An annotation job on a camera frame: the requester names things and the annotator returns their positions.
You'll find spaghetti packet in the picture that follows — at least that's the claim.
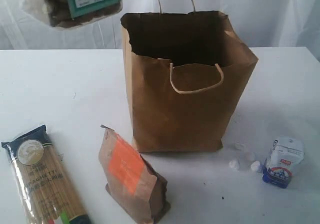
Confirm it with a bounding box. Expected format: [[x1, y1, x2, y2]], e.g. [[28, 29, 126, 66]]
[[1, 125, 91, 223]]

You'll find white printed snack pouch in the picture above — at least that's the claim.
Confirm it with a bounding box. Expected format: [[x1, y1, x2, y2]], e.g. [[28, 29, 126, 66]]
[[262, 137, 305, 188]]

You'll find kraft pouch orange label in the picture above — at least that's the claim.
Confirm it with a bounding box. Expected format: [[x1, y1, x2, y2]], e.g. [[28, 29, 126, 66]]
[[98, 125, 171, 223]]

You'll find clear nut jar gold lid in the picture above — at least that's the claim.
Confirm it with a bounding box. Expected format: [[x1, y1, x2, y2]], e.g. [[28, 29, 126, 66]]
[[20, 0, 123, 29]]

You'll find white backdrop curtain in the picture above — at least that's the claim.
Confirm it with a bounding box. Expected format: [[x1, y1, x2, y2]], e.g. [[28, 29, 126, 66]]
[[0, 0, 320, 51]]

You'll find brown paper shopping bag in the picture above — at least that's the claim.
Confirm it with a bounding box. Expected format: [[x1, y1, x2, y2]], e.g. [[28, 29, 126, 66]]
[[120, 11, 258, 152]]

